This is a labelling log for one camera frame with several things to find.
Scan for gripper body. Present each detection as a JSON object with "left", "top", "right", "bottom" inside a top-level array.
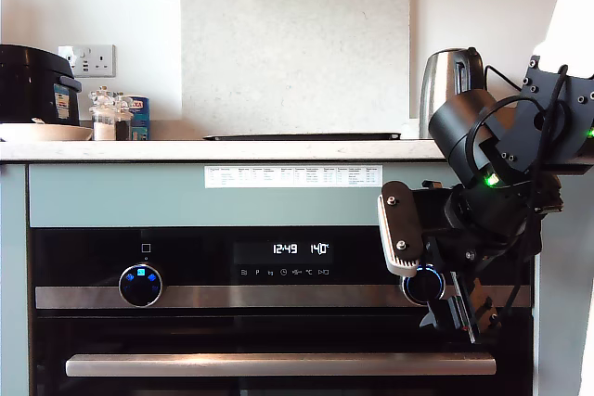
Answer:
[{"left": 438, "top": 227, "right": 510, "bottom": 345}]

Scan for oven rotary knob blue ring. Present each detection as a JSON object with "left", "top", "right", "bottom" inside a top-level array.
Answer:
[{"left": 401, "top": 263, "right": 446, "bottom": 308}]

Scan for oven digital display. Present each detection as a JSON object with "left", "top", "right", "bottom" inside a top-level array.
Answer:
[{"left": 232, "top": 241, "right": 334, "bottom": 266}]

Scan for black glass oven door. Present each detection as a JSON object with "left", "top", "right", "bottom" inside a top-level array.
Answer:
[{"left": 30, "top": 314, "right": 534, "bottom": 396}]

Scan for black built-in oven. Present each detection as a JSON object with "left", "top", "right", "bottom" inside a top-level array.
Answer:
[{"left": 26, "top": 226, "right": 535, "bottom": 396}]

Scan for oven rotary knob blue icons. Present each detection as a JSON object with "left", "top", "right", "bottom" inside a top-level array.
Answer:
[{"left": 118, "top": 263, "right": 164, "bottom": 309}]

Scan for grey-green cabinet door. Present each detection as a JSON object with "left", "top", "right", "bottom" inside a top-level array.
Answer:
[
  {"left": 533, "top": 172, "right": 594, "bottom": 396},
  {"left": 0, "top": 163, "right": 29, "bottom": 396}
]

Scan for white printed table label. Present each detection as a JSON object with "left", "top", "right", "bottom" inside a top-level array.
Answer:
[{"left": 203, "top": 164, "right": 384, "bottom": 189}]

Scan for black glass hob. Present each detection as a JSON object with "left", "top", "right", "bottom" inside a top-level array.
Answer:
[{"left": 202, "top": 132, "right": 402, "bottom": 142}]

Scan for stainless steel kettle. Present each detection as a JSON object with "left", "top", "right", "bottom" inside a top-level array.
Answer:
[{"left": 419, "top": 46, "right": 486, "bottom": 140}]

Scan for pale stone splashback panel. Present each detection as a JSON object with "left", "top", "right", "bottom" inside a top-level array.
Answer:
[{"left": 179, "top": 0, "right": 411, "bottom": 120}]

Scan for grey-green filler panel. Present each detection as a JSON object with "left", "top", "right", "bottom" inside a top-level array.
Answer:
[{"left": 27, "top": 162, "right": 460, "bottom": 229}]

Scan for blue salt box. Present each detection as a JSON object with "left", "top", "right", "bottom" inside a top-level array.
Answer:
[{"left": 128, "top": 96, "right": 151, "bottom": 141}]

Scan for clear pepper grinder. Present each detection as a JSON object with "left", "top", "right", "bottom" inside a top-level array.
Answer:
[{"left": 114, "top": 91, "right": 135, "bottom": 142}]

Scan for white bowl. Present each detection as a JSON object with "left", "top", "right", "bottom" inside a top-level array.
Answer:
[{"left": 0, "top": 121, "right": 94, "bottom": 143}]

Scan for black rice cooker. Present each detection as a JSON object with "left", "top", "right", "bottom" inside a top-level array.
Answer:
[{"left": 0, "top": 44, "right": 83, "bottom": 127}]

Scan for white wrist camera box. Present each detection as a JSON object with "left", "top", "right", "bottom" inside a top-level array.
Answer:
[{"left": 376, "top": 180, "right": 458, "bottom": 277}]

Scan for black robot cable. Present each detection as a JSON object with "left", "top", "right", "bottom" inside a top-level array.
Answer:
[
  {"left": 465, "top": 95, "right": 528, "bottom": 179},
  {"left": 503, "top": 64, "right": 570, "bottom": 323}
]

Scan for steel oven door handle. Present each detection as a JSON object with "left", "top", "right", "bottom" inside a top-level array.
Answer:
[{"left": 64, "top": 352, "right": 497, "bottom": 377}]

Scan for black kettle cable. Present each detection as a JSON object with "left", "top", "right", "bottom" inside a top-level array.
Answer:
[{"left": 484, "top": 64, "right": 523, "bottom": 91}]

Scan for steel double wall socket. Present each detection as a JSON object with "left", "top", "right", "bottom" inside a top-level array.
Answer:
[{"left": 58, "top": 45, "right": 117, "bottom": 79}]

